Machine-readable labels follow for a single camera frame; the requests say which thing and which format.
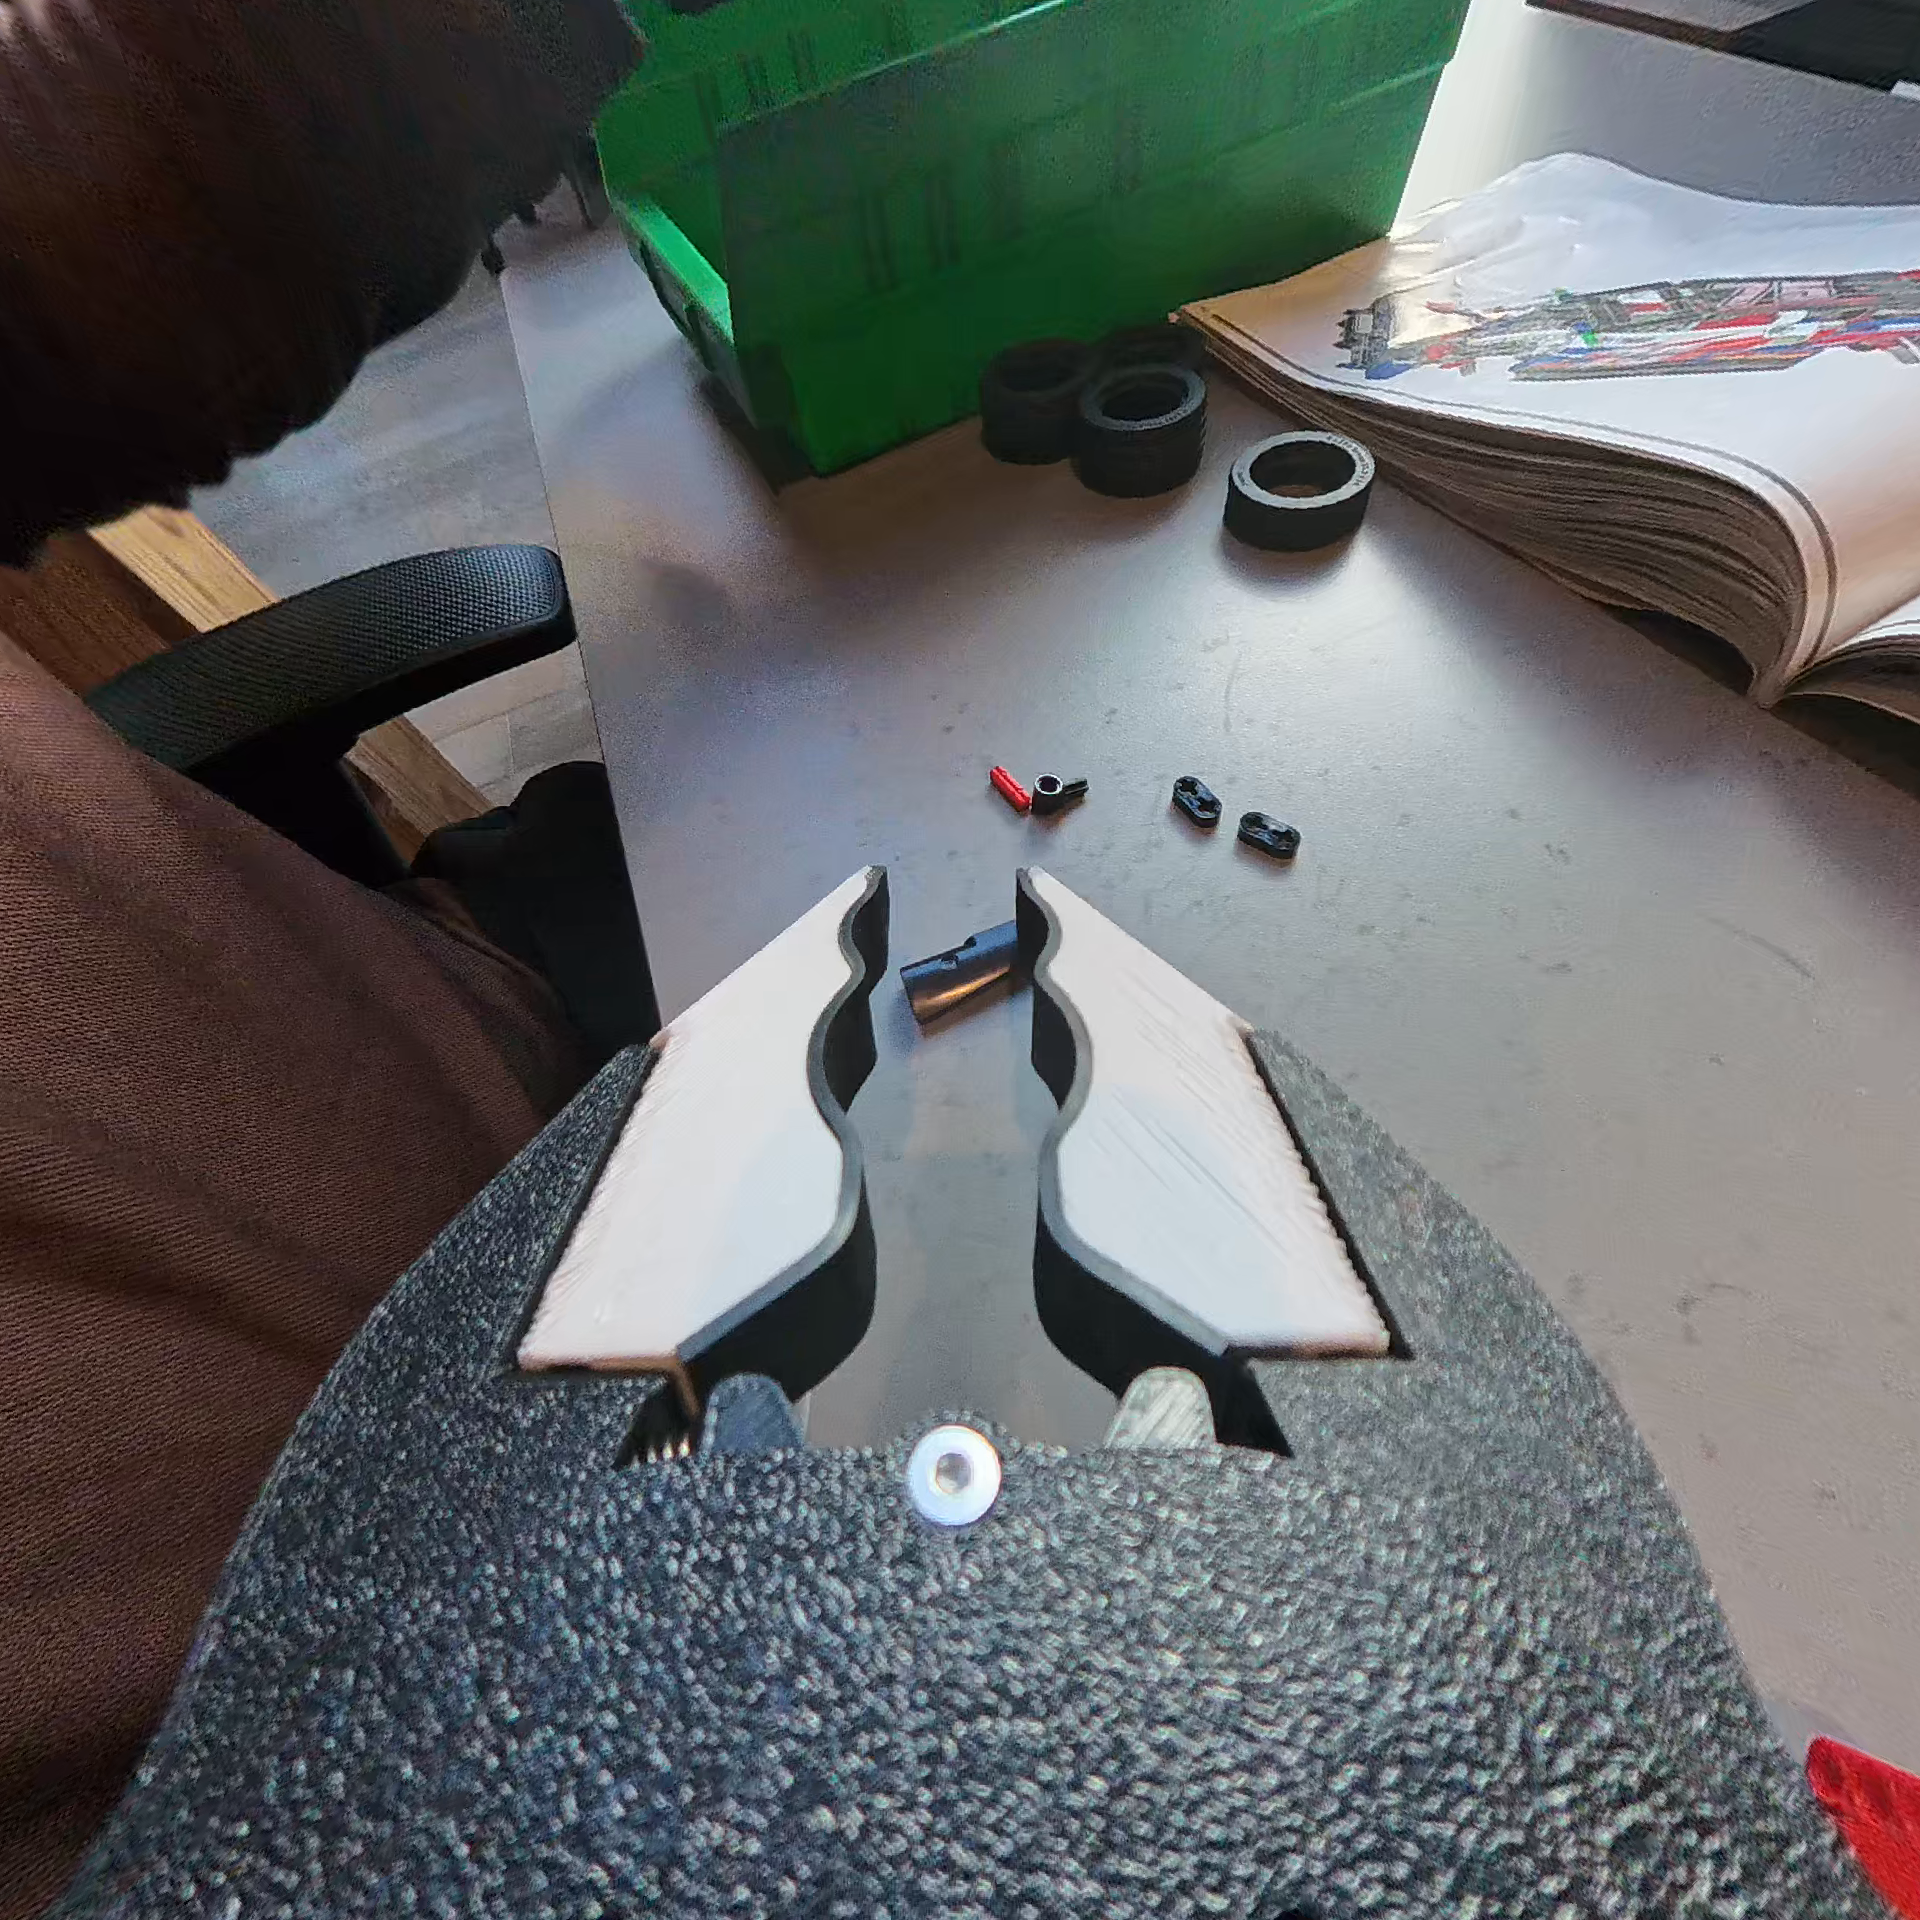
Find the black chair armrest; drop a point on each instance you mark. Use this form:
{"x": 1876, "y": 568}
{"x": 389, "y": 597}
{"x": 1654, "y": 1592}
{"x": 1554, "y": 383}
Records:
{"x": 375, "y": 629}

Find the black rubber tyre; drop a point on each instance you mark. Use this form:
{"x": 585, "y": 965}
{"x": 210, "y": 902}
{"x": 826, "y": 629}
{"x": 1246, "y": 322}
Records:
{"x": 1141, "y": 459}
{"x": 1290, "y": 518}
{"x": 1021, "y": 412}
{"x": 1155, "y": 342}

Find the black small connector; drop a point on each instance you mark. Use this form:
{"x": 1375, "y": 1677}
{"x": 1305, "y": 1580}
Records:
{"x": 1270, "y": 835}
{"x": 1197, "y": 804}

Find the person's left forearm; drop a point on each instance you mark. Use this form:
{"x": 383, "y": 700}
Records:
{"x": 226, "y": 195}

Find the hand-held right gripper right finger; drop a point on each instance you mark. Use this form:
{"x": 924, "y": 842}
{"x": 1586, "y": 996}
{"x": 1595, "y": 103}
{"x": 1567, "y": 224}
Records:
{"x": 1201, "y": 1202}

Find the green plastic bin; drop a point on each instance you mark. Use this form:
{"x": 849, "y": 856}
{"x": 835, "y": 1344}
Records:
{"x": 1050, "y": 195}

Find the instruction booklet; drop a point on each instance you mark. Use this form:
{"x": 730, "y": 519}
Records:
{"x": 1651, "y": 466}

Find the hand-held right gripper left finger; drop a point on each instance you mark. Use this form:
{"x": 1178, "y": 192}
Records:
{"x": 706, "y": 1202}

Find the black long panel piece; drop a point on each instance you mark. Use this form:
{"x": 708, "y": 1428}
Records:
{"x": 955, "y": 983}

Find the partly built toy car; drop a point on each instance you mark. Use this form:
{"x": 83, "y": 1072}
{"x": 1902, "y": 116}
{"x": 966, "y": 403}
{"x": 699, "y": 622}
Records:
{"x": 1876, "y": 1823}

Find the toy car set box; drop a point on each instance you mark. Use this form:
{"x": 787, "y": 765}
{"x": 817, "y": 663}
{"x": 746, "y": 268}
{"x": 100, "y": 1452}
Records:
{"x": 1771, "y": 31}

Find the black pin connector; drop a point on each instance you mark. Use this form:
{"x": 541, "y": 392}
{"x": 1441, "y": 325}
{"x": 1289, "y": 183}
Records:
{"x": 1055, "y": 797}

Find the red pin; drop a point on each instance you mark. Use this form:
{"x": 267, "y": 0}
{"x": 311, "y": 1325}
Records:
{"x": 1010, "y": 789}

